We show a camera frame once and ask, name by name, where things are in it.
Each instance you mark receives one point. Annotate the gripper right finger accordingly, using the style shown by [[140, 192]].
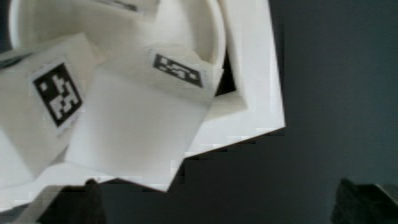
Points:
[[366, 203]]

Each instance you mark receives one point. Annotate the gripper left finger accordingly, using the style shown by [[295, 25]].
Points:
[[76, 206]]

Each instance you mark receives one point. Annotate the white stool leg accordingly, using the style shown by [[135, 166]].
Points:
[[110, 19], [145, 106], [44, 77]]

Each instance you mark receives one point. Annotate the white right barrier block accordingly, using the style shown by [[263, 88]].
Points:
[[245, 111]]

